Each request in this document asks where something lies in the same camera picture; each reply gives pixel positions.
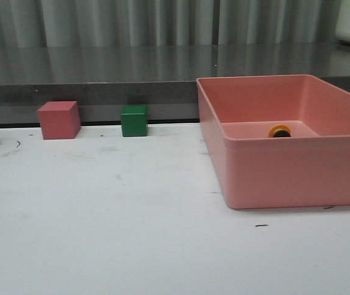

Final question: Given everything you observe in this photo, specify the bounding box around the yellow push button switch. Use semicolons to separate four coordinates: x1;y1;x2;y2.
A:
268;124;292;138

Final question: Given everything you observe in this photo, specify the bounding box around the green cube block centre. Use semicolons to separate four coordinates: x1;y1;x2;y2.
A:
121;105;148;137

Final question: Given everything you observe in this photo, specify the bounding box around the pink cube block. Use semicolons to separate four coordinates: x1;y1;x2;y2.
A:
37;101;81;140

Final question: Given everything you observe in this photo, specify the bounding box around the pink plastic bin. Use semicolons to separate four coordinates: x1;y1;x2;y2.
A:
196;74;350;209

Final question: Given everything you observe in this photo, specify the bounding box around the grey stone counter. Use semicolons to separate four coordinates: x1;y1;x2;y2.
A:
0;43;350;127

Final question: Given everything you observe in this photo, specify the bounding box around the white pleated curtain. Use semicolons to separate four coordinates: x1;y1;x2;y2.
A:
0;1;340;48

